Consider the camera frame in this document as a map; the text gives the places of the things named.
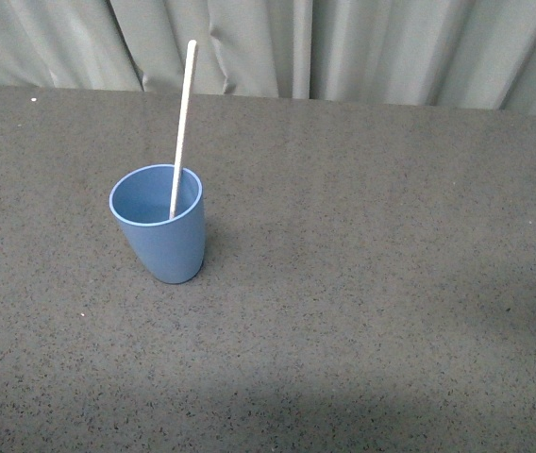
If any blue plastic cup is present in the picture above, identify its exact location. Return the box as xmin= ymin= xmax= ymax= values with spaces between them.
xmin=109 ymin=164 xmax=206 ymax=284

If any white chopstick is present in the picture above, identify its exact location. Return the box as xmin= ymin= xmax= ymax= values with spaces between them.
xmin=169 ymin=40 xmax=198 ymax=220

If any grey curtain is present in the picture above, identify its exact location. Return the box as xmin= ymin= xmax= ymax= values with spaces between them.
xmin=0 ymin=1 xmax=536 ymax=115

